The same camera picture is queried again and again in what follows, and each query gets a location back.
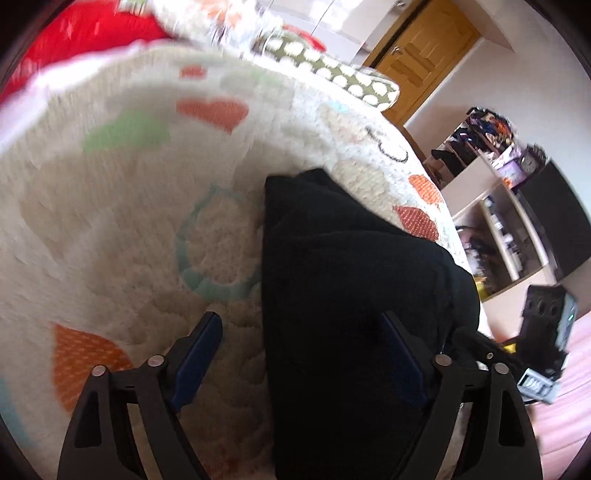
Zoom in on red blanket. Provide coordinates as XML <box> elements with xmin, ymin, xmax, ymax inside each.
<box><xmin>0</xmin><ymin>0</ymin><xmax>326</xmax><ymax>108</ymax></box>

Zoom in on purple box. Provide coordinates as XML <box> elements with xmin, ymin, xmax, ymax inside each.
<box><xmin>492</xmin><ymin>157</ymin><xmax>525</xmax><ymax>188</ymax></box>

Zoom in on pile of colourful clothes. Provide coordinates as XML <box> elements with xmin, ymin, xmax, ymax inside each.
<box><xmin>465</xmin><ymin>106</ymin><xmax>520</xmax><ymax>154</ymax></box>

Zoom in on white printed pillow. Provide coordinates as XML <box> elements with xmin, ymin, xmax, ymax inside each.
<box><xmin>117</xmin><ymin>0</ymin><xmax>278</xmax><ymax>57</ymax></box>

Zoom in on small dark clock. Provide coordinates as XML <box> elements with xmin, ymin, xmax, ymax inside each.
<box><xmin>519</xmin><ymin>145</ymin><xmax>548</xmax><ymax>177</ymax></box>

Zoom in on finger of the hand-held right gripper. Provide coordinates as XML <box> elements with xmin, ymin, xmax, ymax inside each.
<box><xmin>455</xmin><ymin>329</ymin><xmax>520</xmax><ymax>367</ymax></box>

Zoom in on black television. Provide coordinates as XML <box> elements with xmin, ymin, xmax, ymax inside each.
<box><xmin>517</xmin><ymin>161</ymin><xmax>591</xmax><ymax>280</ymax></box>

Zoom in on printed heart quilt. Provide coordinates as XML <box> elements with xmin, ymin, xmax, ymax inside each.
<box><xmin>0</xmin><ymin>46</ymin><xmax>485</xmax><ymax>480</ymax></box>

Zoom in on wooden door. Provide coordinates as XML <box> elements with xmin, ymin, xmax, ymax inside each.
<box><xmin>364</xmin><ymin>0</ymin><xmax>482</xmax><ymax>126</ymax></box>

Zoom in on dark cloth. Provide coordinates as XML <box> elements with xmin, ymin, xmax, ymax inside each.
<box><xmin>431</xmin><ymin>150</ymin><xmax>463</xmax><ymax>188</ymax></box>

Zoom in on green polka dot pillow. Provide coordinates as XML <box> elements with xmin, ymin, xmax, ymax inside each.
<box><xmin>254</xmin><ymin>32</ymin><xmax>400</xmax><ymax>112</ymax></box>

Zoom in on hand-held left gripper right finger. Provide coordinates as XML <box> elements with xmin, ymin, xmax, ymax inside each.
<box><xmin>380</xmin><ymin>311</ymin><xmax>544</xmax><ymax>480</ymax></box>

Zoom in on white shelf unit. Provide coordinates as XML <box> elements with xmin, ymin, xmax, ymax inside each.
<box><xmin>425</xmin><ymin>148</ymin><xmax>560</xmax><ymax>334</ymax></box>

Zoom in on black pants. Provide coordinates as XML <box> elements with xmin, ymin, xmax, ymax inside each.
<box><xmin>261</xmin><ymin>168</ymin><xmax>482</xmax><ymax>480</ymax></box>

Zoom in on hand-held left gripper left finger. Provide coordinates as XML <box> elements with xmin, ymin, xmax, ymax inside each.
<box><xmin>58</xmin><ymin>311</ymin><xmax>223</xmax><ymax>480</ymax></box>

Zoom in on white glossy wardrobe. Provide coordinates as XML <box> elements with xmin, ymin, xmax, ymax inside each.
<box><xmin>259</xmin><ymin>0</ymin><xmax>426</xmax><ymax>52</ymax></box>

